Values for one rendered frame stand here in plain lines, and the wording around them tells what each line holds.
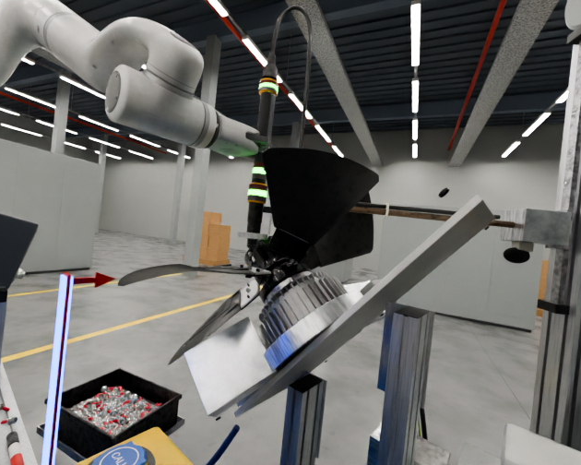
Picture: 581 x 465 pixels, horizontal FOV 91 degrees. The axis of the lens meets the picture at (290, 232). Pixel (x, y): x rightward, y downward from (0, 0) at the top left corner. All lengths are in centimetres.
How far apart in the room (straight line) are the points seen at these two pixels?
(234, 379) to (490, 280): 578
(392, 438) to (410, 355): 17
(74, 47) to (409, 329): 76
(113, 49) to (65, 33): 11
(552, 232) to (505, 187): 1244
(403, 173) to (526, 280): 782
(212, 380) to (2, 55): 76
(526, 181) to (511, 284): 761
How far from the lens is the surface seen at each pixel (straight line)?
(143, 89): 51
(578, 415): 91
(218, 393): 65
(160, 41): 53
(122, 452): 34
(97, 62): 64
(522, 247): 79
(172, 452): 35
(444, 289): 611
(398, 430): 67
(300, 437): 83
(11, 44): 84
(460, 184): 1301
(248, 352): 65
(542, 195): 1347
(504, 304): 629
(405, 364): 62
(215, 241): 886
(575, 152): 88
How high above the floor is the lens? 128
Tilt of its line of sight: level
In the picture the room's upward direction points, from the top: 6 degrees clockwise
